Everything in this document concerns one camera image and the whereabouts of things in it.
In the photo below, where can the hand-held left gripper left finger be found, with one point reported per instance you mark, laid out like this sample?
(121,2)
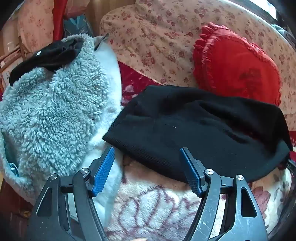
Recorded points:
(104,171)

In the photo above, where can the pink floral pillow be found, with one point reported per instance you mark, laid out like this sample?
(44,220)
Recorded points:
(34,20)

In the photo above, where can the floral sofa back cushion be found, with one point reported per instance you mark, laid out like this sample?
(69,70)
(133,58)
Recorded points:
(157,34)

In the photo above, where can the red and white blanket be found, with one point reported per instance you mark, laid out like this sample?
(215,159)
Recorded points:
(150,208)

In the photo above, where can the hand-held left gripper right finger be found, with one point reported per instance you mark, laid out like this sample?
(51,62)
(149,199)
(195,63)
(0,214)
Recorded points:
(189,166)

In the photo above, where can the black pants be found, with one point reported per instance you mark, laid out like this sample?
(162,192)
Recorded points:
(185,120)

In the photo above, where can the red heart-shaped cushion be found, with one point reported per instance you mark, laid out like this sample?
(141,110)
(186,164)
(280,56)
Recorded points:
(235,67)

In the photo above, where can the red cloth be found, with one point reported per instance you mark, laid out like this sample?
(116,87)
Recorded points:
(59,18)

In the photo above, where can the small black garment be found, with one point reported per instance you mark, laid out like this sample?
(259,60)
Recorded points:
(60,55)

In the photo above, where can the wooden rack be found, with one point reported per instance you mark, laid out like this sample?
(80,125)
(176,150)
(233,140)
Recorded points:
(13,54)

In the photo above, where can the white jacket with grey fleece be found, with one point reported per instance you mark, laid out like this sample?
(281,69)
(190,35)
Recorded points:
(57,104)

